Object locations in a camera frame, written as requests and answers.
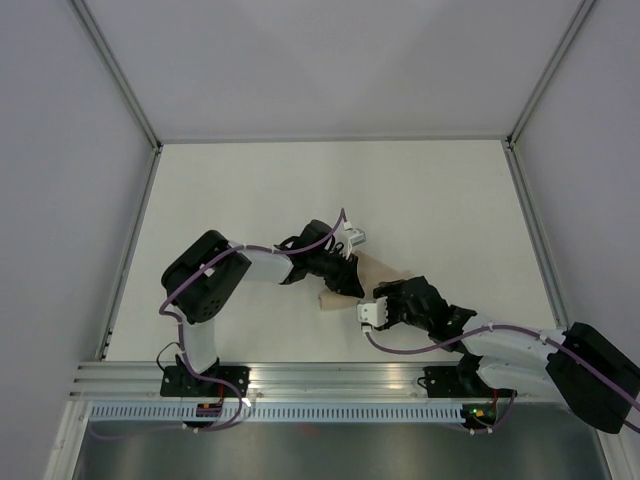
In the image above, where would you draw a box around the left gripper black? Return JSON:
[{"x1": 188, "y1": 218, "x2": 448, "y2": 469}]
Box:
[{"x1": 309, "y1": 248, "x2": 364, "y2": 299}]

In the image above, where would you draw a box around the beige cloth napkin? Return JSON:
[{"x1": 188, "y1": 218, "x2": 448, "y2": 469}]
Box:
[{"x1": 318, "y1": 251, "x2": 414, "y2": 312}]

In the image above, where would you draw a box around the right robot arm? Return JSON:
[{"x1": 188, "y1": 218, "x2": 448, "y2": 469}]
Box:
[{"x1": 357, "y1": 276, "x2": 639, "y2": 434}]

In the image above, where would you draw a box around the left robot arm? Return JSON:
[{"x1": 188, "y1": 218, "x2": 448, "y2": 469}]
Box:
[{"x1": 159, "y1": 216, "x2": 366, "y2": 396}]

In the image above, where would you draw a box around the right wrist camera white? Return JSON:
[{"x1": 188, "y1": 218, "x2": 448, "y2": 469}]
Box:
[{"x1": 356, "y1": 297, "x2": 390, "y2": 334}]

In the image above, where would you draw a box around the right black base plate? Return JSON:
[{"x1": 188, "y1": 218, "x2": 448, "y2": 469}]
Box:
[{"x1": 416, "y1": 366, "x2": 513, "y2": 400}]

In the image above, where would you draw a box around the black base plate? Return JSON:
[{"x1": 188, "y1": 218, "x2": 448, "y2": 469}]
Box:
[
  {"x1": 160, "y1": 365, "x2": 251, "y2": 398},
  {"x1": 416, "y1": 366, "x2": 513, "y2": 400}
]

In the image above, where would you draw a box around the aluminium rail front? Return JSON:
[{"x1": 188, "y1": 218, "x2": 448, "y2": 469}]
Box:
[{"x1": 67, "y1": 362, "x2": 616, "y2": 401}]

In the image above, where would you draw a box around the right aluminium frame post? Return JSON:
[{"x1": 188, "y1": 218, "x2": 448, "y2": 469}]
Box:
[{"x1": 503, "y1": 0, "x2": 599, "y2": 150}]

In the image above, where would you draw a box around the aluminium frame post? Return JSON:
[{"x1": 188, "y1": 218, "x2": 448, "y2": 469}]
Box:
[
  {"x1": 67, "y1": 0, "x2": 162, "y2": 153},
  {"x1": 503, "y1": 0, "x2": 599, "y2": 150}
]

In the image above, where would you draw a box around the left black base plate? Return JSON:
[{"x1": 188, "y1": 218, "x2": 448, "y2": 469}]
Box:
[{"x1": 160, "y1": 365, "x2": 251, "y2": 398}]

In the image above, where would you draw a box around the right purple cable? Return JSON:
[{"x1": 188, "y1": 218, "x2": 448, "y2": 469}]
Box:
[{"x1": 362, "y1": 322, "x2": 640, "y2": 435}]

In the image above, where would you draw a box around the white slotted cable duct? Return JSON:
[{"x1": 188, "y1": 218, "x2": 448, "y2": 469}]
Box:
[{"x1": 89, "y1": 402, "x2": 464, "y2": 424}]

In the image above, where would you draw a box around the left aluminium frame post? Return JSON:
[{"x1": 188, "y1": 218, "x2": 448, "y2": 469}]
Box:
[{"x1": 67, "y1": 0, "x2": 162, "y2": 153}]

